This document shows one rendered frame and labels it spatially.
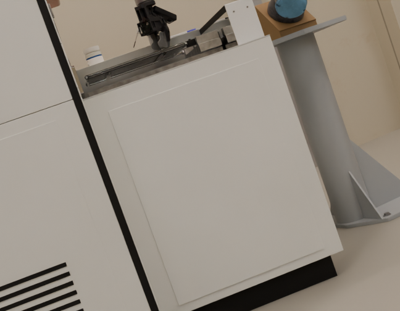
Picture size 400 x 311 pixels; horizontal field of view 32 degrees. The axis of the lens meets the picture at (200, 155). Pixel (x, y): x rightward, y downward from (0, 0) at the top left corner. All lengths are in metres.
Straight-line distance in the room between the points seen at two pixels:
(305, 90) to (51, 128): 1.24
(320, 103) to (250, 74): 0.70
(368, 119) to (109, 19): 1.98
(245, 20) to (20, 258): 1.03
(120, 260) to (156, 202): 0.27
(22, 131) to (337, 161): 1.40
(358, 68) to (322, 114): 2.35
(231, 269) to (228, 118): 0.48
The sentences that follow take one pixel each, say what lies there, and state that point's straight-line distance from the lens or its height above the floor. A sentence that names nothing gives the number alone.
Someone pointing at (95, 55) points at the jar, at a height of 1.02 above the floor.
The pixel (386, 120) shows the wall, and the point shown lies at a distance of 5.32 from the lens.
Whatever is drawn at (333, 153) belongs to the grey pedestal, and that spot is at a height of 0.31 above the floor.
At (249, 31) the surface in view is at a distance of 2.34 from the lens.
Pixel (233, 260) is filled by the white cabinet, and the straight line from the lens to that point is 2.28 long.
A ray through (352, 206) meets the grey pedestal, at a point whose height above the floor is 0.08.
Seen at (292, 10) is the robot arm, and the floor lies 0.89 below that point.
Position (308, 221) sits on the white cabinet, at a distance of 2.32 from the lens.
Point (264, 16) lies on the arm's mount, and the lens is 2.94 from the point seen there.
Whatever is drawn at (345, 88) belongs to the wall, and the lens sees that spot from 5.15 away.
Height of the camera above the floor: 0.71
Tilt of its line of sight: 5 degrees down
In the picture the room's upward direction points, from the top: 20 degrees counter-clockwise
